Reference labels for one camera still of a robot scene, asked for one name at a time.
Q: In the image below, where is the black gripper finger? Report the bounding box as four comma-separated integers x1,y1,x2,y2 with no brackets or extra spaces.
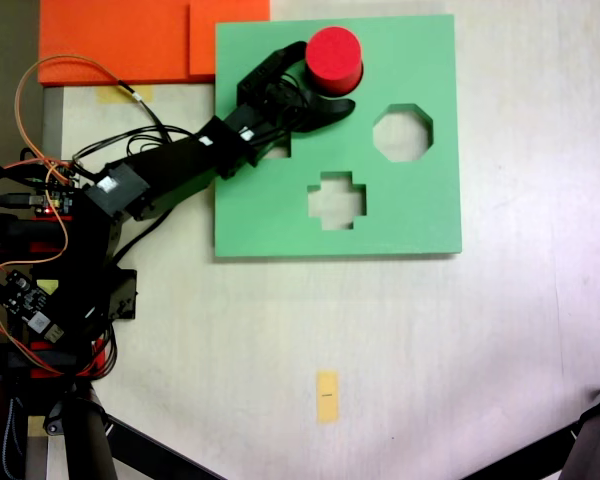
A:
286,92,356,134
237,41,309,107

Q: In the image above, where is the red cylinder block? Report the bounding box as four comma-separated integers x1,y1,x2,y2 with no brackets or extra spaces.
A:
304,26,365,99

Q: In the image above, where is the green shape-hole board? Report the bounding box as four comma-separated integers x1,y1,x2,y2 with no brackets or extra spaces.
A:
212,13,464,260

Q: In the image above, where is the large orange foam block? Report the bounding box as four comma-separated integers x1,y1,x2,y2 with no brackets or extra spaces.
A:
37,0,191,86

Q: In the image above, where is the wide yellow tape strip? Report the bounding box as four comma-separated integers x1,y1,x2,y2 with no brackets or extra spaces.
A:
97,84,155,105

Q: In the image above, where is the circuit board with green terminal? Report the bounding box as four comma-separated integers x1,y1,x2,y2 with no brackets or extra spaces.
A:
31,158,85,216

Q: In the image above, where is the red table clamp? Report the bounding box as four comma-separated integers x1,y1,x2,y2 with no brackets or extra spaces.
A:
29,213,76,254
29,339,106,379

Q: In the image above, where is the yellow tape marker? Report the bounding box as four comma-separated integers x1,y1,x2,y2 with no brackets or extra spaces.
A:
316,370,340,425

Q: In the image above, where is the black power circuit board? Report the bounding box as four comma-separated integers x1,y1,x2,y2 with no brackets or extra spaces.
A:
0,269,64,344

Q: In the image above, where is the black tripod leg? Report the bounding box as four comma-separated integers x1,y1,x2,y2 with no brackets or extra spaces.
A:
559,377,600,480
42,382,119,480

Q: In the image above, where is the thin black servo cable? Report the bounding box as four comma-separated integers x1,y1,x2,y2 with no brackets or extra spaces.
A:
72,124,201,166

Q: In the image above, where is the long black cable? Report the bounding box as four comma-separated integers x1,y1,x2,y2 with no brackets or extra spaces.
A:
112,78,177,266

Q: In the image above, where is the thin orange wire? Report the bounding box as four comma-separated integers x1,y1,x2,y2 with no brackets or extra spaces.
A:
0,53,126,271

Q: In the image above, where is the black usb cable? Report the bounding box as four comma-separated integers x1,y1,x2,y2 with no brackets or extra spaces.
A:
0,193,46,207

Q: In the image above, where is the blue white braided cable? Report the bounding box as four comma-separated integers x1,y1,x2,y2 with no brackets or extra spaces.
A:
2,397,26,479

